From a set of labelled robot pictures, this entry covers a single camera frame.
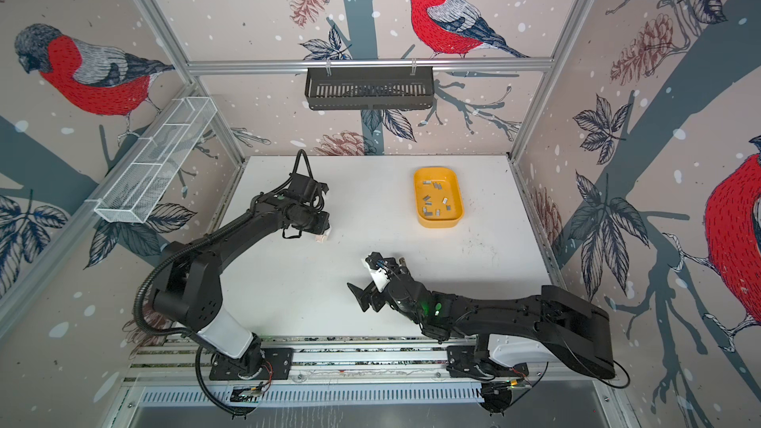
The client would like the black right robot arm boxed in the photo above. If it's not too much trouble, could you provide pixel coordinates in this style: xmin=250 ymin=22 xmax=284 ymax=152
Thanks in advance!
xmin=347 ymin=267 xmax=618 ymax=384

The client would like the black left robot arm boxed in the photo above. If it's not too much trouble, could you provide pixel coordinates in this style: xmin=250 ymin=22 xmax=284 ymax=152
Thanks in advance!
xmin=133 ymin=151 xmax=330 ymax=376

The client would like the yellow plastic tray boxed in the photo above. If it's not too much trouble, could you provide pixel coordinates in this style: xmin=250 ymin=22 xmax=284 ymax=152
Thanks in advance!
xmin=413 ymin=166 xmax=465 ymax=229

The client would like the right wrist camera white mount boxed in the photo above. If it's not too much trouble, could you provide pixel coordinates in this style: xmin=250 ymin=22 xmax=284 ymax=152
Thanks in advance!
xmin=364 ymin=252 xmax=400 ymax=293

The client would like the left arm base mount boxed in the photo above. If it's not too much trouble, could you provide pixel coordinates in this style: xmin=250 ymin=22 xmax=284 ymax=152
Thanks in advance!
xmin=194 ymin=332 xmax=295 ymax=420

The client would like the black hanging wire basket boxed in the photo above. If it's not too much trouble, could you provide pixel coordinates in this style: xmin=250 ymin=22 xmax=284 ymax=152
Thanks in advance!
xmin=304 ymin=67 xmax=435 ymax=111

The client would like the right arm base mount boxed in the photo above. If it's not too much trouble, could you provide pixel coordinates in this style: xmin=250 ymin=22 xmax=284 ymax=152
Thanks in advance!
xmin=446 ymin=337 xmax=549 ymax=416

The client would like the white wire mesh basket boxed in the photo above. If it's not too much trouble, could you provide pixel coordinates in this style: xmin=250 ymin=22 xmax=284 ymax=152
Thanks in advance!
xmin=94 ymin=96 xmax=218 ymax=223

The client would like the aluminium cage frame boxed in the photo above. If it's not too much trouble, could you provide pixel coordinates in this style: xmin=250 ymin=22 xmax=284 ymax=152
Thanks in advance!
xmin=0 ymin=0 xmax=620 ymax=334

